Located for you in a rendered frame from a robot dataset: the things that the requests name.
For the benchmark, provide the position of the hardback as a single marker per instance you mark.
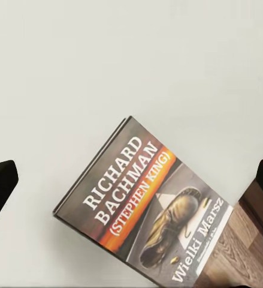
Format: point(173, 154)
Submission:
point(141, 204)

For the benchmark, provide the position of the bed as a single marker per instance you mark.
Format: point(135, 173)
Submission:
point(189, 71)

